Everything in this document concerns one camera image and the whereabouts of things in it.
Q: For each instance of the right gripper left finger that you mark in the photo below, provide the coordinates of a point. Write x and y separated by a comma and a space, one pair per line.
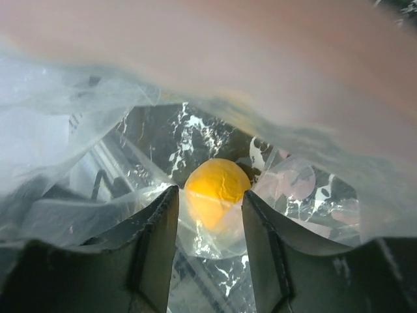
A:
133, 272

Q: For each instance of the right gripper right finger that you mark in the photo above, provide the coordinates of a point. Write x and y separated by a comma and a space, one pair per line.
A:
291, 267

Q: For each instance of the small orange fake tangerine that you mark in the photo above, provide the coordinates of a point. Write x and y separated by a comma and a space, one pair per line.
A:
213, 188

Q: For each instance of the clear zip top bag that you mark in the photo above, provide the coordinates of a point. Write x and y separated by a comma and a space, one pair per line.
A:
85, 148

